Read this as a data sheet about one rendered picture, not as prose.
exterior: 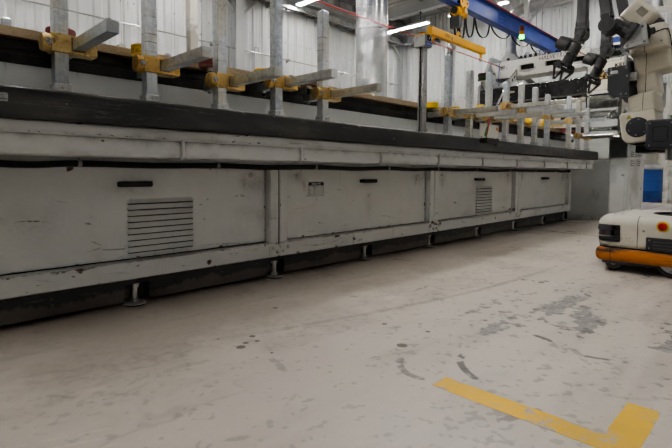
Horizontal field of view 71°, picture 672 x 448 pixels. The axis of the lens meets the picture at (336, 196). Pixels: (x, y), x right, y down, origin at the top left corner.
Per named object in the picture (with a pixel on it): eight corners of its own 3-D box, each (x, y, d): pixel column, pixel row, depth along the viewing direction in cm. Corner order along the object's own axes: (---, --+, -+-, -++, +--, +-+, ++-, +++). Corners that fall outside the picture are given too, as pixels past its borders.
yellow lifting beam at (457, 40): (485, 59, 829) (486, 41, 827) (431, 39, 708) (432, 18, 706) (480, 60, 835) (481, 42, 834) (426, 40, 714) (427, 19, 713)
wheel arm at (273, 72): (282, 79, 149) (282, 66, 148) (274, 78, 146) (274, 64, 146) (211, 94, 179) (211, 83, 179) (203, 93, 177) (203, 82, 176)
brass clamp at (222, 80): (246, 90, 168) (246, 76, 168) (212, 85, 159) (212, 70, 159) (236, 92, 173) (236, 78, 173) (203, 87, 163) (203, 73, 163)
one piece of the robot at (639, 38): (649, 44, 228) (646, 22, 229) (647, 42, 225) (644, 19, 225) (626, 51, 235) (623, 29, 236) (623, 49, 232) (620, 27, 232)
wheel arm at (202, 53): (212, 61, 131) (212, 46, 131) (201, 59, 128) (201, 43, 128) (146, 81, 161) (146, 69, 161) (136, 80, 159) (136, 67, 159)
